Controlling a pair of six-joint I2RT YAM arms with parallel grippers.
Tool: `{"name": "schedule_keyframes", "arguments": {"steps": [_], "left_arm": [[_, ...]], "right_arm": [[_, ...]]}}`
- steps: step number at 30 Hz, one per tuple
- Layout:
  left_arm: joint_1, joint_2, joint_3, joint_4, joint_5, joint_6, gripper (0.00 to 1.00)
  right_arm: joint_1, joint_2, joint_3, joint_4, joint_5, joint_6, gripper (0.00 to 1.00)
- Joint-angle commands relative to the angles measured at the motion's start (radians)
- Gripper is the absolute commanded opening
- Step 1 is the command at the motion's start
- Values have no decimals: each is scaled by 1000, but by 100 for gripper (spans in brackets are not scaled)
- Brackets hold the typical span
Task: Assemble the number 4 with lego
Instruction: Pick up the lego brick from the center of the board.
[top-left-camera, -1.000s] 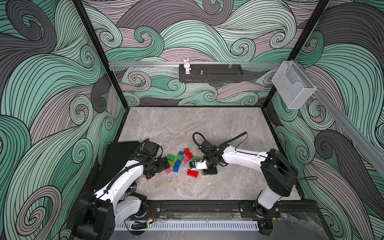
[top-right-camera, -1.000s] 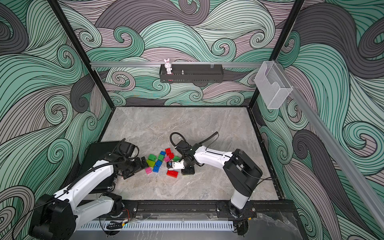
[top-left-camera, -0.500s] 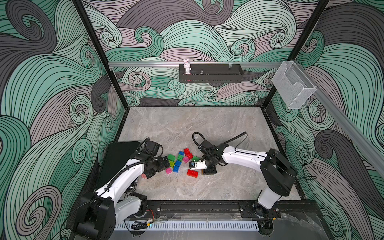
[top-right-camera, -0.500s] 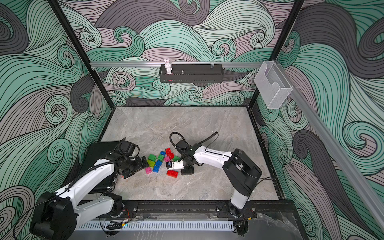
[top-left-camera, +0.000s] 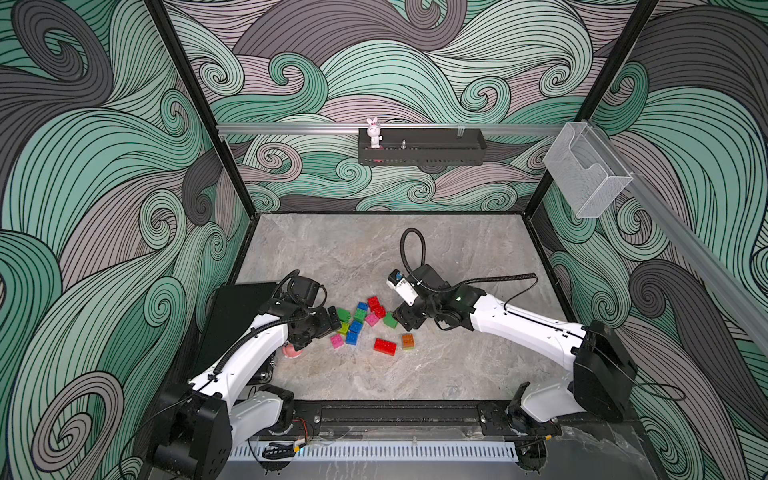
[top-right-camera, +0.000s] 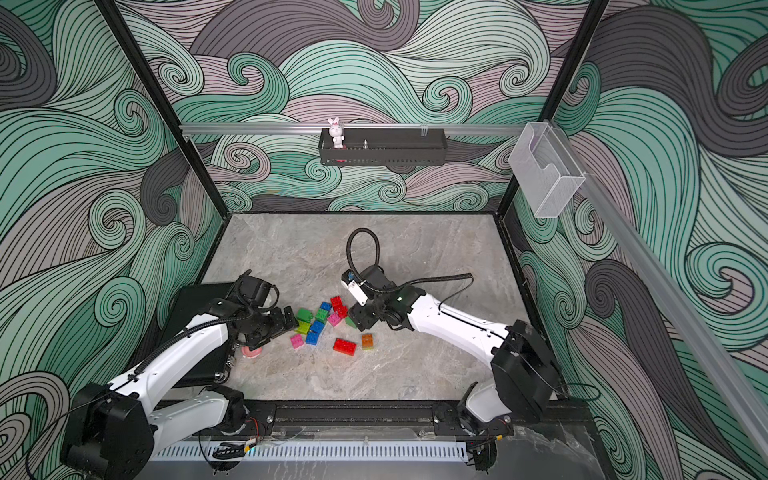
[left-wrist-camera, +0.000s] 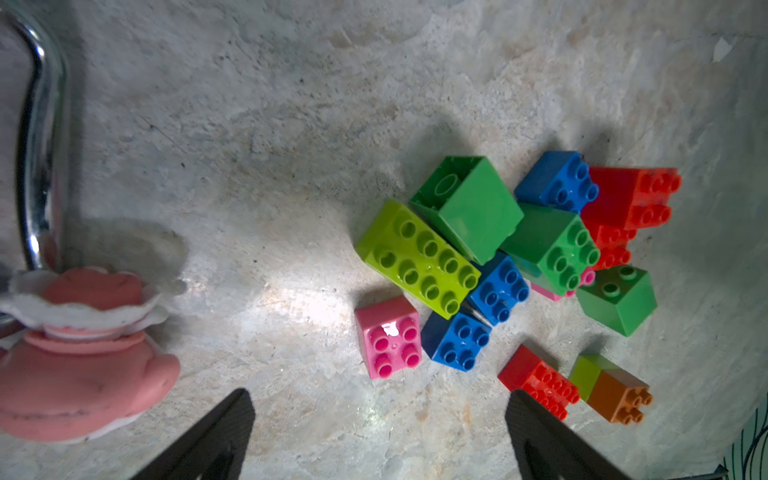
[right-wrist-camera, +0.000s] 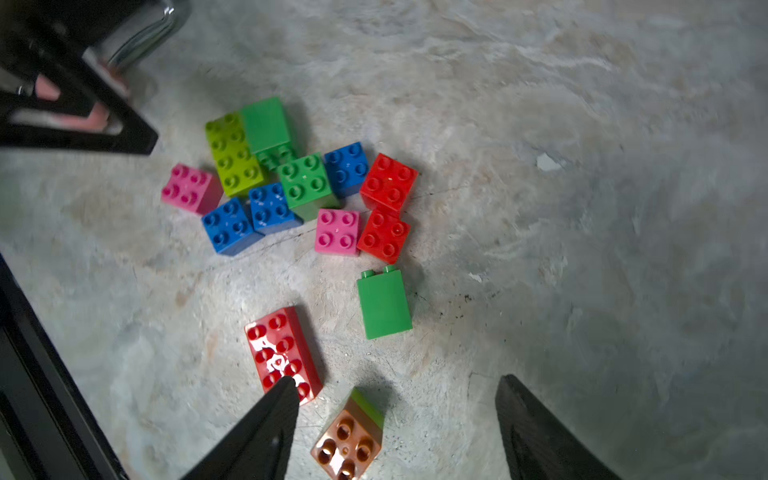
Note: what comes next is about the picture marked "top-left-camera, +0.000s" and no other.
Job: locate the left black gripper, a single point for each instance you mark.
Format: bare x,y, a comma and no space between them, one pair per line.
324,328

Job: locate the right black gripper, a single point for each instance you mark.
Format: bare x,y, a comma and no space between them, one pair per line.
405,317

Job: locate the orange lego brick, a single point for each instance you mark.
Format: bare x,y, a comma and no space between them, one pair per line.
407,341

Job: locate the long red lego brick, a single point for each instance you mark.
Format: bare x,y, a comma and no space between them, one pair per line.
385,347

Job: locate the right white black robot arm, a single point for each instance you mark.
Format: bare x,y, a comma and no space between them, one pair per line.
599,372

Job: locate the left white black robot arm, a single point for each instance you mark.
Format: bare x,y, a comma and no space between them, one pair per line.
202,420

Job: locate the green lego brick right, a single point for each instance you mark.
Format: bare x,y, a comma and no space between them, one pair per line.
390,321

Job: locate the pink lego brick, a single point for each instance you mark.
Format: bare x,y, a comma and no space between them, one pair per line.
337,341
372,319

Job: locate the small red lego brick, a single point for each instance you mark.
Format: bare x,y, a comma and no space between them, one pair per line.
376,308

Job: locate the dark green lego brick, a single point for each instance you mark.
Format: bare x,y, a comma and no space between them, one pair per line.
359,314

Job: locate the pink toy figure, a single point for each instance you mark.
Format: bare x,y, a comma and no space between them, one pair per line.
290,352

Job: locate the black box on table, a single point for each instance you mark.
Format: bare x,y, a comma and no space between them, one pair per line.
232,311

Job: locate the white pink bunny figurine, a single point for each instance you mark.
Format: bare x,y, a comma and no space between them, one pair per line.
374,133

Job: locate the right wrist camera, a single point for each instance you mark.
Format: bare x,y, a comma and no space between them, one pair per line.
400,284

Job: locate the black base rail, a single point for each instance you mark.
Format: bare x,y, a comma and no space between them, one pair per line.
504,418

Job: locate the white slotted cable duct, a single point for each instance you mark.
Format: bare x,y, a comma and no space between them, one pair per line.
401,451

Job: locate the black wall shelf tray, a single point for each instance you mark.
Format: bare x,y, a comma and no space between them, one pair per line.
424,148

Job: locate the aluminium rail back wall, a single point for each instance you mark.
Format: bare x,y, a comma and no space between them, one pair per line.
304,128

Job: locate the aluminium rail wall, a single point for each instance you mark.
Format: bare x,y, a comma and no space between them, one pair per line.
304,128
669,200

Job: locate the clear plastic wall bin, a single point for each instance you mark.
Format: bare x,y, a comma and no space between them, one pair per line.
588,170

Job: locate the aluminium rail right wall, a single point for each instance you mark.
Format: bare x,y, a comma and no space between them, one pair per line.
669,200

